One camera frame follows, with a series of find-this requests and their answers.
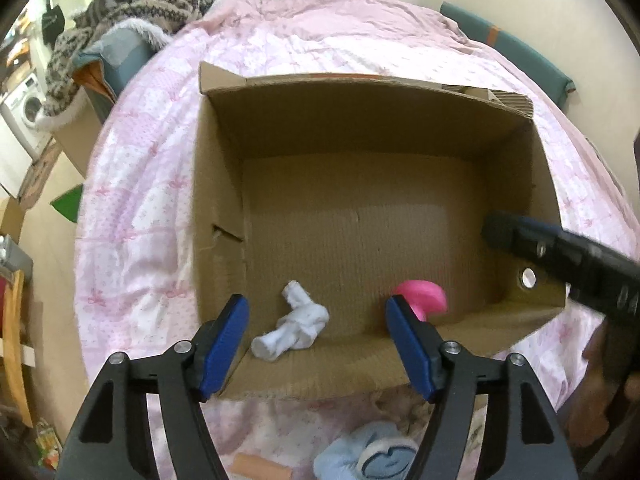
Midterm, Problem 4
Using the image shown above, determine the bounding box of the light blue plush toy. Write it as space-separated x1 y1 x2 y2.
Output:
312 422 418 480

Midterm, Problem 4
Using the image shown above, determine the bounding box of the person's right hand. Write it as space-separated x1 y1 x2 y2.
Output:
561 321 615 448

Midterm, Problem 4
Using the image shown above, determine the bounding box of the wooden chair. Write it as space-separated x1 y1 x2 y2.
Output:
1 270 34 428

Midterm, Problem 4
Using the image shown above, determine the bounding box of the beige foam cylinder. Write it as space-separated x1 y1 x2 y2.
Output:
231 453 292 480

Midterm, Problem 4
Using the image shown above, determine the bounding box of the pink plush toy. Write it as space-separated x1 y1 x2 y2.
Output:
393 280 448 322

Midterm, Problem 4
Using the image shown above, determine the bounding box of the teal cushion with orange stripe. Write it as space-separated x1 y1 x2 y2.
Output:
439 1 576 110

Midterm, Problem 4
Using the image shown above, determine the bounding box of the white rolled sock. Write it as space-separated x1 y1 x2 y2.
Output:
250 281 330 362

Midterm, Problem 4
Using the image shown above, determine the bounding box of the green plastic dustpan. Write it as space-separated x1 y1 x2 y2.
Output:
51 184 84 223

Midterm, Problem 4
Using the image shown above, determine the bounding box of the patterned floor mat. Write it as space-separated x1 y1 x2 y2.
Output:
18 140 62 210

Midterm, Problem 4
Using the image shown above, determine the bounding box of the brown cardboard box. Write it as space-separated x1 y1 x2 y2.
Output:
192 63 565 400

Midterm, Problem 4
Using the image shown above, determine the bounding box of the white washing machine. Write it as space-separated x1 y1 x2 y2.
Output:
1 70 52 162

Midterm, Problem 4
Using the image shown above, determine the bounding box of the black garment on hanger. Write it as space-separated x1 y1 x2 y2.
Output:
41 4 65 49

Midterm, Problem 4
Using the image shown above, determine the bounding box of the grey patterned knit blanket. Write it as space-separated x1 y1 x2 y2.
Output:
35 0 216 132

